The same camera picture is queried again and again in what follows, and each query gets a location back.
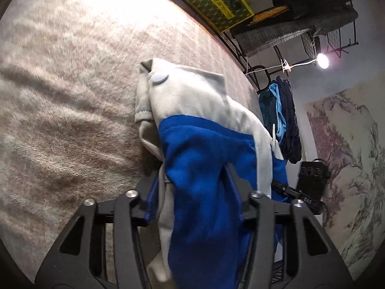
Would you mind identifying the grey and blue hooded jacket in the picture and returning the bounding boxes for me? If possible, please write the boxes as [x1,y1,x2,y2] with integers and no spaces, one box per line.
[135,58,287,288]

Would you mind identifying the dark hanging clothes on rack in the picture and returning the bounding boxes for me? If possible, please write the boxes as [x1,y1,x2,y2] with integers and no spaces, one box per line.
[230,0,358,37]

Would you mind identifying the navy quilted folded jacket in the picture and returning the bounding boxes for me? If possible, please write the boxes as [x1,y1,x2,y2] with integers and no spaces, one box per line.
[275,76,302,164]

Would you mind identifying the light blue folded garment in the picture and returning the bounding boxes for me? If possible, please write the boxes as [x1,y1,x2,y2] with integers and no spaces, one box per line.
[259,82,287,144]

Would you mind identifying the white clip lamp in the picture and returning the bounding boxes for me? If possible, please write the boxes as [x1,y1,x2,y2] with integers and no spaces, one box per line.
[245,53,330,75]

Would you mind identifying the grey woven hanging cloth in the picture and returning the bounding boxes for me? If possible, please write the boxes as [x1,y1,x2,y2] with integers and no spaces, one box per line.
[235,21,315,57]

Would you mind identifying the beige plaid bed cover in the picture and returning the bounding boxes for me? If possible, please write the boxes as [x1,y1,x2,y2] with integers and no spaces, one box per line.
[1,0,260,280]

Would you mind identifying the yellow green patterned box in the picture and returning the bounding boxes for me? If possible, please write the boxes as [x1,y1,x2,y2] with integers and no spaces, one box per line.
[186,0,255,33]

